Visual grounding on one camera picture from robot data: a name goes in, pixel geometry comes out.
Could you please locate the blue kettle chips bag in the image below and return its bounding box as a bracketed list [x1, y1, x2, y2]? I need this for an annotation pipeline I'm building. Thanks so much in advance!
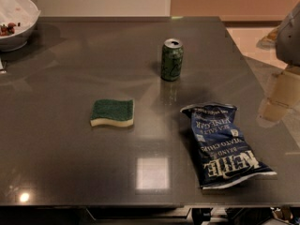
[181, 103, 277, 189]

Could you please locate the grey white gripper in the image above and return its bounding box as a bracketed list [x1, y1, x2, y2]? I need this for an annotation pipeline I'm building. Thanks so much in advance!
[259, 2, 300, 122]

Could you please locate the green and yellow sponge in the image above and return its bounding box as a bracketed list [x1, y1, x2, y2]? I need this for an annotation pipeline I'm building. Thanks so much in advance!
[90, 99, 134, 128]

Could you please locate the white bowl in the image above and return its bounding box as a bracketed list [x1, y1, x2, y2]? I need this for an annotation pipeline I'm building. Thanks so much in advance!
[0, 0, 40, 52]

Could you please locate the green soda can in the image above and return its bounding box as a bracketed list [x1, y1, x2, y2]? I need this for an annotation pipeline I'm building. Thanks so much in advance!
[161, 38, 184, 82]

